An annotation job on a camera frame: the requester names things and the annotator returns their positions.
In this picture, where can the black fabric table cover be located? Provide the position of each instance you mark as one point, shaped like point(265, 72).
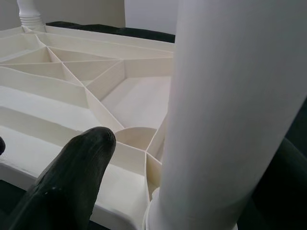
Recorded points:
point(108, 30)

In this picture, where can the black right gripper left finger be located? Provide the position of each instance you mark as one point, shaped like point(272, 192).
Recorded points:
point(72, 187)

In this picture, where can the white plastic table leg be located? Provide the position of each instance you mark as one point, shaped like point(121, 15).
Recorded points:
point(30, 14)
point(227, 107)

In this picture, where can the white plastic table top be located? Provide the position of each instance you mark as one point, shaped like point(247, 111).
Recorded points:
point(72, 95)

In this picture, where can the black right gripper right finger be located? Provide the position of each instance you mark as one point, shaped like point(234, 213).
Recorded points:
point(285, 191)

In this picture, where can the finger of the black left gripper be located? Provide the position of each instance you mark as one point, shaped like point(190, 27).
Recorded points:
point(2, 145)

